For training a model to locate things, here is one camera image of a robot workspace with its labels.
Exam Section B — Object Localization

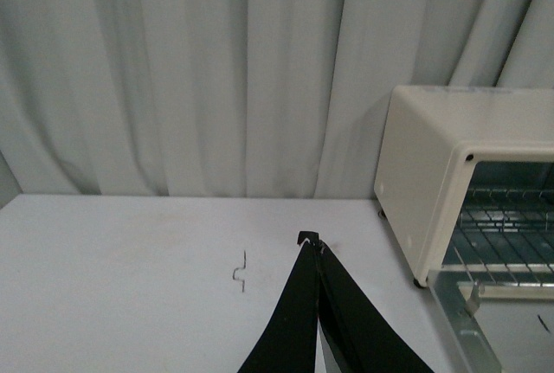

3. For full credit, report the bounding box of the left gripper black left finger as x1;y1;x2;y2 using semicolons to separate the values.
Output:
239;231;320;372

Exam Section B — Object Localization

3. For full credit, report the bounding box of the metal wire oven rack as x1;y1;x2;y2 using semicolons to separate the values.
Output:
441;188;553;287

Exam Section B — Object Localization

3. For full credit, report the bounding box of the grey curtain backdrop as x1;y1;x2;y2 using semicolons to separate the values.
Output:
1;0;553;203

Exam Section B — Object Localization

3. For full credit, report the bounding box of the cream Toshiba toaster oven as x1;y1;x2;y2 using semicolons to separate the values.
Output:
374;86;553;286

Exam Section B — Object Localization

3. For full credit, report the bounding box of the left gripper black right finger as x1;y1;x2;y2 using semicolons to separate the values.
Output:
318;242;432;372

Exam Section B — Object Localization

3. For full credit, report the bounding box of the glass oven door with handle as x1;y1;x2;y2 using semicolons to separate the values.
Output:
428;271;553;372

